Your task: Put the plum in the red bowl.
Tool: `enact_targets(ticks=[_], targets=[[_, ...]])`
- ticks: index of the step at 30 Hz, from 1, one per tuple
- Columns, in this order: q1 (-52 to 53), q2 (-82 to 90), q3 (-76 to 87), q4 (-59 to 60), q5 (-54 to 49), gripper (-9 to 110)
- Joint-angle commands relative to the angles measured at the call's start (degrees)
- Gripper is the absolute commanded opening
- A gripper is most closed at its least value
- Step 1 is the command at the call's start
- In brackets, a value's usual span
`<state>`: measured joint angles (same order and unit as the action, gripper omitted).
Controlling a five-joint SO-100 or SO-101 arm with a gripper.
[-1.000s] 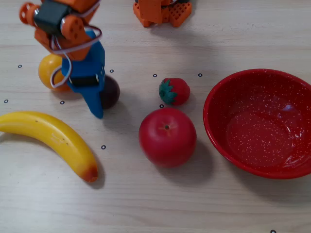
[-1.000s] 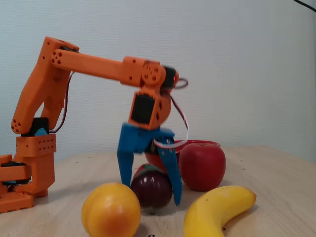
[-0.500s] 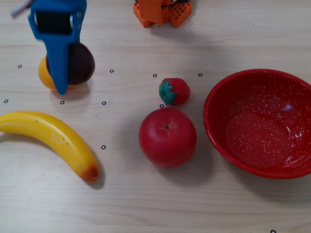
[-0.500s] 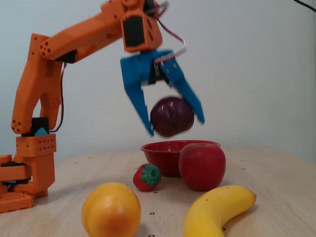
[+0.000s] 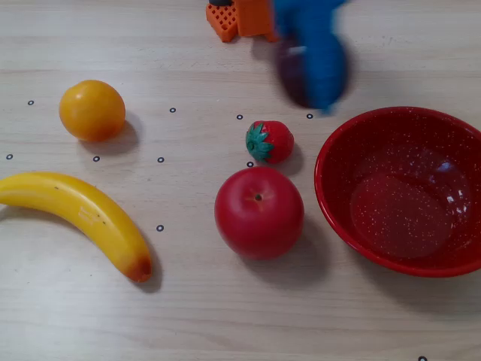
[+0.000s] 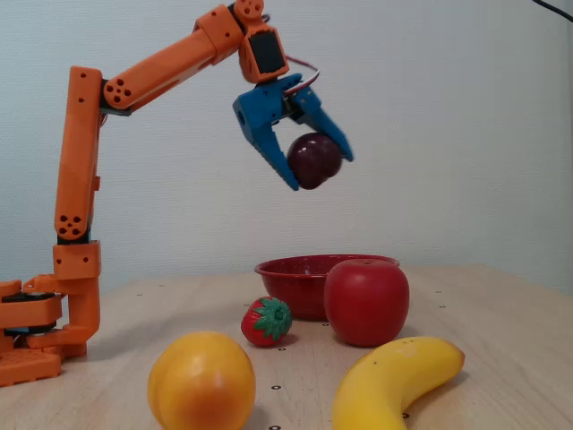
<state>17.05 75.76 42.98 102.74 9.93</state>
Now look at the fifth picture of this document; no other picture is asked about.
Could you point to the blue gripper black motor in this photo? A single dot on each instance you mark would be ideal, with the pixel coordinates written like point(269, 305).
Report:
point(322, 80)

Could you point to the red speckled bowl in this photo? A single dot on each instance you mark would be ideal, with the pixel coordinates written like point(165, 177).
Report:
point(402, 195)

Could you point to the yellow toy banana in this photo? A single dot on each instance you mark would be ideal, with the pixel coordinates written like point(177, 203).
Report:
point(86, 214)

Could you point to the red toy strawberry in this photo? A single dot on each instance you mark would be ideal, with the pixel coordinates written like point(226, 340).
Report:
point(276, 141)

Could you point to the orange toy fruit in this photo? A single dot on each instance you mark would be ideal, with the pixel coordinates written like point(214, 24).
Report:
point(92, 110)

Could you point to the red toy apple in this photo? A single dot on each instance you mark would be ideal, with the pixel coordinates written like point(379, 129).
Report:
point(259, 213)

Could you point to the dark purple toy plum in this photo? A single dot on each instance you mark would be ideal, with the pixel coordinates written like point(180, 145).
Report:
point(291, 73)

